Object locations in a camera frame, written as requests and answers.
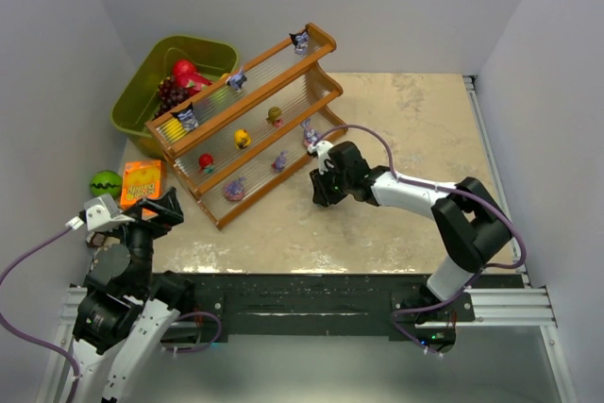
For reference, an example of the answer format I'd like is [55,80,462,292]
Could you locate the purple bunny red bow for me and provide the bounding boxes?
[271,150,288,173]

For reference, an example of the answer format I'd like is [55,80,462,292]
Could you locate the purple bunny pink base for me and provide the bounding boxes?
[300,118,321,148]

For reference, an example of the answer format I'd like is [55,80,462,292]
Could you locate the red heart toy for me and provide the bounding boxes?
[198,153,215,174]

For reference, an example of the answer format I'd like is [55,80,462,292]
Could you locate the purple figure pink donut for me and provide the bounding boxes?
[223,176,246,202]

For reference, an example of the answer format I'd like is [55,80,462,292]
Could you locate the orange three-tier ribbed shelf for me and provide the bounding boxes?
[146,24,345,228]

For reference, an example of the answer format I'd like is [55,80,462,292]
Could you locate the brown round toy figure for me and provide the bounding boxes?
[266,107,283,128]

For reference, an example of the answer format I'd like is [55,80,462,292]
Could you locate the black-headed purple striped figure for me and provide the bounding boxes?
[171,103,199,132]

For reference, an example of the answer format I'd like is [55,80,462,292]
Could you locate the yellow duck toy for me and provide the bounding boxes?
[234,128,252,149]

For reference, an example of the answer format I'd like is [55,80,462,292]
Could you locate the purple figure dark wings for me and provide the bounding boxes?
[226,67,247,92]

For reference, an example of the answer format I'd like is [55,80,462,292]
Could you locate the black figure toy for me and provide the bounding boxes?
[289,27,310,55]

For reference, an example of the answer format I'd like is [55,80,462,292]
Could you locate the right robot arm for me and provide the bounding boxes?
[153,132,513,302]

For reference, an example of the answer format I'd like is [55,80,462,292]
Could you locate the brown object by left arm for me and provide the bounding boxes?
[85,232,109,249]

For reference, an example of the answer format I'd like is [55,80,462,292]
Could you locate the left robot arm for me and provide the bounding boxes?
[67,188,194,402]

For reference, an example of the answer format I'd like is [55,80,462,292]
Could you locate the orange snack box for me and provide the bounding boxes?
[120,160,166,209]

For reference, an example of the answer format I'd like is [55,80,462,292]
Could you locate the green watermelon ball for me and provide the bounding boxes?
[89,170,123,199]

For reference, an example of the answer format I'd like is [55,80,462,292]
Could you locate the yellow plastic lemon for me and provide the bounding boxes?
[161,118,187,143]

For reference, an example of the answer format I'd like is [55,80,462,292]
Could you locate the dark purple grape bunch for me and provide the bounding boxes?
[154,76,191,119]

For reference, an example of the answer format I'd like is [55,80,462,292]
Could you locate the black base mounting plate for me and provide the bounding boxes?
[163,274,522,344]

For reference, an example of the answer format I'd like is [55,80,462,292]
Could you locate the green plastic lime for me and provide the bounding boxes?
[210,85,228,109]

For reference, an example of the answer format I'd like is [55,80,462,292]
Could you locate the red dragon fruit toy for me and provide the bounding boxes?
[172,59,212,96]

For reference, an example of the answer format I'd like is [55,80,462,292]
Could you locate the green plastic bin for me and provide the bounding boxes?
[110,35,239,160]

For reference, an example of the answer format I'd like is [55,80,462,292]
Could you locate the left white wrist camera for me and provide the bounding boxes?
[65,193,135,233]

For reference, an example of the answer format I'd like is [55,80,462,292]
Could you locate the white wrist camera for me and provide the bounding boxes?
[307,141,335,176]
[65,193,135,233]

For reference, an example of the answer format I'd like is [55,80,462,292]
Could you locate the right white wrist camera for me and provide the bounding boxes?
[307,141,335,176]

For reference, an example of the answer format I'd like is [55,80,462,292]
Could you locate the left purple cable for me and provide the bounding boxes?
[0,227,81,403]

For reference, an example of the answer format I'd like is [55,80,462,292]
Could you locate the aluminium frame rail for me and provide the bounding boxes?
[462,75,579,402]

